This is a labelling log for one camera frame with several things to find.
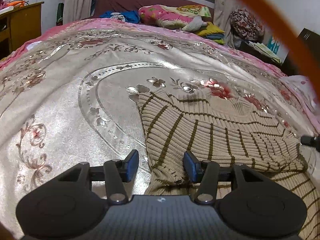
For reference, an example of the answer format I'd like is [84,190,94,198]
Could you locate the beige striped knit sweater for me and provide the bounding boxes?
[137,89,319,239]

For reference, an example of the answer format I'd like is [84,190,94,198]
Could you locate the polka dot pink pillow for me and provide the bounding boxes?
[281,75,319,115]

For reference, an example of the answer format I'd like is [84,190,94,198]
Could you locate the dark wooden headboard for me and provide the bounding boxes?
[282,28,320,77]

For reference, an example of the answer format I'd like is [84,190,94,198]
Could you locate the stack of papers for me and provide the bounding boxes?
[248,41,282,64]

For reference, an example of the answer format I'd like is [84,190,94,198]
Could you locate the floral satin bedspread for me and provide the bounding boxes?
[1,19,319,238]

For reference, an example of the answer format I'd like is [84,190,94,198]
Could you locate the dark floral bundle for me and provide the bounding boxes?
[230,9,265,41]

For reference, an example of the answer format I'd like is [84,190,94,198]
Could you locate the yellow folded blanket stack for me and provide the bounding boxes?
[194,22,225,45]

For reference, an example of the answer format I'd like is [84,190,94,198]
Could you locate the beige right curtain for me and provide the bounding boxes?
[213,0,247,49]

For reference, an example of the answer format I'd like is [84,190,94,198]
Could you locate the beige curtain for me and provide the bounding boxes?
[213,0,247,49]
[63,0,92,24]

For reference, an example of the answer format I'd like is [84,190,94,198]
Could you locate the wooden bedside desk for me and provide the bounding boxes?
[1,2,44,59]

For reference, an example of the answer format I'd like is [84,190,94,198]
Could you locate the blue crumpled cloth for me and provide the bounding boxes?
[99,11,140,24]

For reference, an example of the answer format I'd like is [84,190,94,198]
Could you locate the beige left curtain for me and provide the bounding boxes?
[63,0,92,24]

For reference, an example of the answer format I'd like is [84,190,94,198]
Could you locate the orange strap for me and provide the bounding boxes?
[215,0,320,93]

